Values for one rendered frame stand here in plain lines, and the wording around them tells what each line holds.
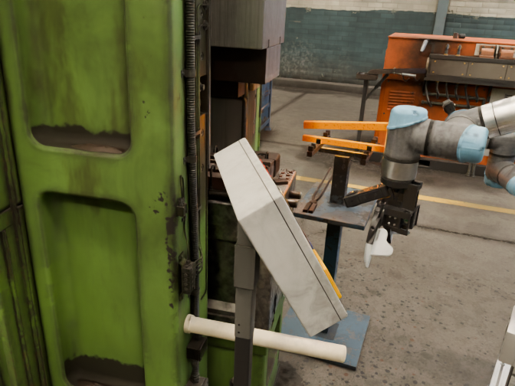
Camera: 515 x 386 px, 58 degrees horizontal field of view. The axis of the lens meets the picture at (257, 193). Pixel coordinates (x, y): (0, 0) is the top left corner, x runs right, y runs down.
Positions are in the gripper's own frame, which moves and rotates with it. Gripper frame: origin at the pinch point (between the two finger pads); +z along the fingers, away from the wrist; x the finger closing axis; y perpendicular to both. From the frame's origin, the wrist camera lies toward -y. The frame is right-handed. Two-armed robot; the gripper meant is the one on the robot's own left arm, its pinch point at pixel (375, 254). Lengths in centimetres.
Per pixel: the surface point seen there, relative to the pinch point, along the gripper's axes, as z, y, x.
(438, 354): 93, 7, 97
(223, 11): -52, -49, 3
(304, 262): -14.3, -0.6, -36.1
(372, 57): 25, -288, 741
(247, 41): -45, -43, 5
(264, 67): -38, -41, 11
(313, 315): -3.4, 1.2, -34.4
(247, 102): -21, -67, 41
